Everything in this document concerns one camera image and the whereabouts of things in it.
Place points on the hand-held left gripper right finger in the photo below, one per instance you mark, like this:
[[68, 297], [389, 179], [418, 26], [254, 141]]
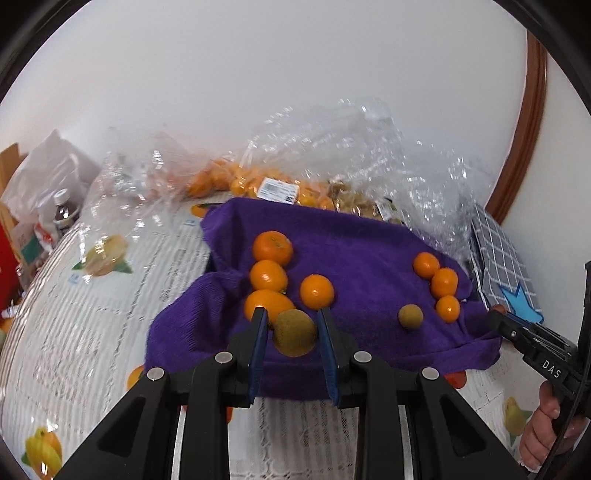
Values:
[[327, 360]]

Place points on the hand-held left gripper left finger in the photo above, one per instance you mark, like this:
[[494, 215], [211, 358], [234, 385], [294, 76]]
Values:
[[258, 355]]

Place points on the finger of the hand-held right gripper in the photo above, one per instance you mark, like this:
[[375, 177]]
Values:
[[505, 325], [531, 323]]

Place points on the brown-green kiwi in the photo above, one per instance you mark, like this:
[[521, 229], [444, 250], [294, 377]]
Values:
[[295, 339]]

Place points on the large smooth orange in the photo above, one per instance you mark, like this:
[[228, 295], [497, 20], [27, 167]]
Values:
[[270, 302]]

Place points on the small orange kumquat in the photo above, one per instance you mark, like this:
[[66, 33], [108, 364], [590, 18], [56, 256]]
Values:
[[444, 282], [447, 308], [425, 265]]

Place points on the medium orange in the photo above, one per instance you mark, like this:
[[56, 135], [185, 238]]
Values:
[[316, 291], [268, 276]]

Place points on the small yellowish-green round fruit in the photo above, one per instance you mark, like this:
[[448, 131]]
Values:
[[410, 316]]

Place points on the person's right hand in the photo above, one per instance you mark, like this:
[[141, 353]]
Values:
[[540, 429]]

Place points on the grey grid pouch blue star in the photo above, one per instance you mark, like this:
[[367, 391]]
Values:
[[498, 249]]

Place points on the mandarin with green stem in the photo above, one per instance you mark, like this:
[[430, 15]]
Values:
[[272, 248]]

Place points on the purple terry towel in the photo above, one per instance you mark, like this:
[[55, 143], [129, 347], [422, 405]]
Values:
[[360, 249]]

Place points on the bagged brown snacks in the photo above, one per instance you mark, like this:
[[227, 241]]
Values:
[[360, 203]]

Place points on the white barcode label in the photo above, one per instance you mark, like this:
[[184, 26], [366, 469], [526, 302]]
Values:
[[277, 190]]

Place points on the pile of bagged mandarins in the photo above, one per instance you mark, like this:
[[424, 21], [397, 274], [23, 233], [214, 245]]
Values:
[[231, 182]]

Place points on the crumpled clear plastic bag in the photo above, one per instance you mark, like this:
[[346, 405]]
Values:
[[138, 184]]

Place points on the large clear plastic bag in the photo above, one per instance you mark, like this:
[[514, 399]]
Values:
[[369, 147]]

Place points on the dark drink bottle white cap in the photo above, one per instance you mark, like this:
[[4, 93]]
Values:
[[64, 210]]

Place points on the red and white packet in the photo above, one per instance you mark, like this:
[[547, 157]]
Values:
[[46, 230]]

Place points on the green and white box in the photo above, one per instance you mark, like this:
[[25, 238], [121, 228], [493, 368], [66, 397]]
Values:
[[30, 251]]

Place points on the white plastic bag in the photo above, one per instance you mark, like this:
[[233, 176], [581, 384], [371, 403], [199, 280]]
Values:
[[51, 166]]

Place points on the brown wooden door frame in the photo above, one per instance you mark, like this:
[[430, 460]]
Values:
[[531, 138]]

